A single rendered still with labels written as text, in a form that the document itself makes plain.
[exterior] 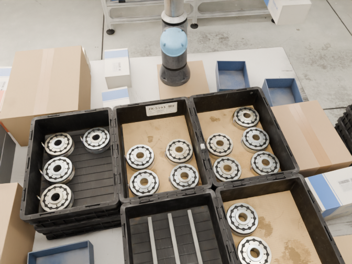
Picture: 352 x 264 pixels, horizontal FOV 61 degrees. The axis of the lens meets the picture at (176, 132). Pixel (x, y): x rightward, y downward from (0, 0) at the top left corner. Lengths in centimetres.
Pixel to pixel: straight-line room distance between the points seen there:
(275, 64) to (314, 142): 63
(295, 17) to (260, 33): 176
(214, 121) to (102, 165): 48
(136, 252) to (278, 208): 49
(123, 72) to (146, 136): 43
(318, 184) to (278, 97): 58
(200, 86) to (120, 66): 41
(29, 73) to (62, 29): 187
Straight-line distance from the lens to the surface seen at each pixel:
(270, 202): 110
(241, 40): 302
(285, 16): 138
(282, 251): 106
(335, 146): 127
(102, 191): 110
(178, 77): 139
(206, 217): 104
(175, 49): 129
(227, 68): 162
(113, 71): 151
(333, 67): 301
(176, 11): 137
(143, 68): 164
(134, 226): 103
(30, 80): 142
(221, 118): 125
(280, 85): 160
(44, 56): 151
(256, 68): 168
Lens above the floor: 180
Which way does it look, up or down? 55 degrees down
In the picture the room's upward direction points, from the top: straight up
